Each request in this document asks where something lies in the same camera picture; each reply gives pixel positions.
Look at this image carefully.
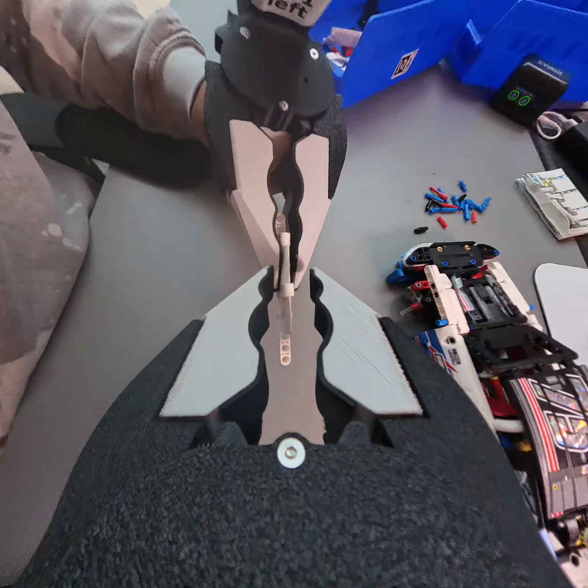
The blue plastic bin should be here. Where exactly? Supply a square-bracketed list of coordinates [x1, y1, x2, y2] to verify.
[310, 0, 483, 108]
[441, 0, 588, 104]

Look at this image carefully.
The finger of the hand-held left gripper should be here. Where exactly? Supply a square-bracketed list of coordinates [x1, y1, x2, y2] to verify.
[226, 119, 289, 269]
[284, 133, 332, 291]

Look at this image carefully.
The person's left forearm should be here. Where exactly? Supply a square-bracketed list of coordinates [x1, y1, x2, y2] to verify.
[0, 0, 212, 143]

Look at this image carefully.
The instruction booklet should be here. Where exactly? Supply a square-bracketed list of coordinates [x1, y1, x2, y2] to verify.
[517, 168, 588, 240]

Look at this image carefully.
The near blue plastic bin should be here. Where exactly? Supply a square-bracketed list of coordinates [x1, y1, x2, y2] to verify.
[310, 0, 483, 108]

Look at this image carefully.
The grey desk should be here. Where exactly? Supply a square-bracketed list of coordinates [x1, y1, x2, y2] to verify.
[0, 69, 588, 584]

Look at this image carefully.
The white cable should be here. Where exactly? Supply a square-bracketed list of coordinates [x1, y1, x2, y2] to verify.
[535, 110, 579, 141]

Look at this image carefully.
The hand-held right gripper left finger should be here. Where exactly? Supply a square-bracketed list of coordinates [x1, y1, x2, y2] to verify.
[159, 267, 277, 420]

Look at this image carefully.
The black desk mat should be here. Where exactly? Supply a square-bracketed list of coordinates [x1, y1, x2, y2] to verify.
[530, 124, 588, 184]

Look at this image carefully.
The white toy panel piece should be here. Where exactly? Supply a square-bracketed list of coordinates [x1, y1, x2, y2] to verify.
[273, 212, 296, 367]

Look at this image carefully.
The black charger green display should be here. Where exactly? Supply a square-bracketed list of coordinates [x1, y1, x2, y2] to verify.
[492, 53, 572, 125]

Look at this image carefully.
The pile of blue red pins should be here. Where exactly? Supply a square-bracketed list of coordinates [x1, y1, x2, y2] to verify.
[424, 180, 492, 229]

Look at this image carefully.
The black chair armrest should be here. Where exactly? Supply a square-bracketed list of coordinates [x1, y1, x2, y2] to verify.
[55, 103, 214, 189]

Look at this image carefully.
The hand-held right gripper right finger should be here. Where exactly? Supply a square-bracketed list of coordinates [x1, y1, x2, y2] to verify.
[309, 269, 424, 418]

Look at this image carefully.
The white monitor stand base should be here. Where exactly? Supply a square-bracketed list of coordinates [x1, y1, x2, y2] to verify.
[534, 263, 588, 350]

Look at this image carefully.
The brick-built toy race car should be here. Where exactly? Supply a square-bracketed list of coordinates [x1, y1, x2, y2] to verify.
[386, 241, 588, 570]

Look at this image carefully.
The person's grey sweatshirt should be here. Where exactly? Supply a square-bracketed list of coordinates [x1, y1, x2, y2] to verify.
[0, 101, 99, 442]

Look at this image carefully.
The black flat box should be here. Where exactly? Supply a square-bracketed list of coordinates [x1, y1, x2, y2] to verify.
[558, 122, 588, 152]

